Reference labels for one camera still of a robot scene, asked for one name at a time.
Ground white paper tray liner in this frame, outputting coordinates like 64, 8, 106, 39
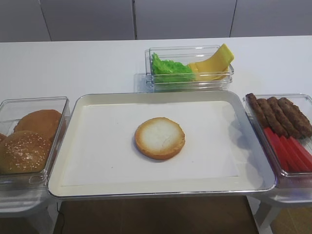
63, 101, 239, 185

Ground sesame bun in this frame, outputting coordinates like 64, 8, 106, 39
0, 134, 6, 142
0, 131, 52, 175

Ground clear right patty container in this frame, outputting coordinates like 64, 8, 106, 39
244, 94, 312, 188

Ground green lettuce leaf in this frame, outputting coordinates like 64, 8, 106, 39
152, 53, 195, 83

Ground clear left bun container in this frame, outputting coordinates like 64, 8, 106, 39
0, 97, 70, 191

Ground clear lettuce cheese container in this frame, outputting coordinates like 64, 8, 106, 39
145, 45, 234, 92

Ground sesame bun far left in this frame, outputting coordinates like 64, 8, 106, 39
0, 134, 6, 142

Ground brown patty rightmost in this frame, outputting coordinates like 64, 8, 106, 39
278, 97, 312, 137

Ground brown patty leftmost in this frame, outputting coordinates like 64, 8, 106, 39
246, 93, 269, 129

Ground yellow cheese slices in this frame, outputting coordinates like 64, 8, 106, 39
188, 44, 234, 81

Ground toasted bottom bun half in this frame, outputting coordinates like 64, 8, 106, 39
135, 117, 185, 160

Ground white metal tray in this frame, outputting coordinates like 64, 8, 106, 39
48, 91, 276, 198

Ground sesame top bun front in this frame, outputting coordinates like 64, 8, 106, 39
0, 131, 52, 175

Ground plain brown bun back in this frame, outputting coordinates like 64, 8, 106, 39
14, 109, 61, 142

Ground brown patty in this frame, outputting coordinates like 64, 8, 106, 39
267, 97, 302, 139
257, 98, 289, 137
278, 97, 312, 137
246, 93, 269, 129

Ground red tomato slice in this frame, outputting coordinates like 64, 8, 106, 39
288, 137, 312, 171
264, 127, 289, 172
273, 133, 300, 173
280, 136, 311, 172

